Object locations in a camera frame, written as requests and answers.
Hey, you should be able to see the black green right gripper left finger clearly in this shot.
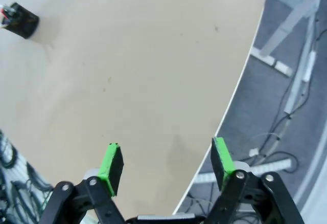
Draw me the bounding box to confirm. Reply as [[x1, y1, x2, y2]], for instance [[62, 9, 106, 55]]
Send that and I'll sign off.
[[38, 143, 126, 224]]

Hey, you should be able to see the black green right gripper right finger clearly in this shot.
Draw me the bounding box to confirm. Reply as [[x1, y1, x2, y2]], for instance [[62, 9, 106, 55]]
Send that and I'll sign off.
[[205, 137, 306, 224]]

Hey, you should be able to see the black mesh pen holder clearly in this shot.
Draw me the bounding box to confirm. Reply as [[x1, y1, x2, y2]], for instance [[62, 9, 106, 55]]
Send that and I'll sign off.
[[3, 2, 40, 40]]

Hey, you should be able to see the red white pen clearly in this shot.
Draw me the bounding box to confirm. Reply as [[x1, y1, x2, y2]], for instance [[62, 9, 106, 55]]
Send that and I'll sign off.
[[0, 4, 10, 29]]

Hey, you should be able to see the white power strip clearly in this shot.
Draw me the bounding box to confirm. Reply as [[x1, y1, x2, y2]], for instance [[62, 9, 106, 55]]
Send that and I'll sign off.
[[196, 158, 292, 184]]

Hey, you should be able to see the white table foot bar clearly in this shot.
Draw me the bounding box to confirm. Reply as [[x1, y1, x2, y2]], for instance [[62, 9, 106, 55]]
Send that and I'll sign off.
[[250, 47, 293, 77]]

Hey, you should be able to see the grey metal table leg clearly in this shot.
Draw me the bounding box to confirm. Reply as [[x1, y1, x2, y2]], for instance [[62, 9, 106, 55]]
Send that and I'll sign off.
[[258, 0, 323, 57]]

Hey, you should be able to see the black floor cable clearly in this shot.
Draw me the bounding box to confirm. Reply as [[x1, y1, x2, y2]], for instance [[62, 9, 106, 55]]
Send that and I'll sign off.
[[245, 91, 307, 168]]

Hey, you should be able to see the grey cable channel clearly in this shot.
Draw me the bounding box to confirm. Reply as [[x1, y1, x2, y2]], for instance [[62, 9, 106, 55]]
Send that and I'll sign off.
[[284, 16, 317, 114]]

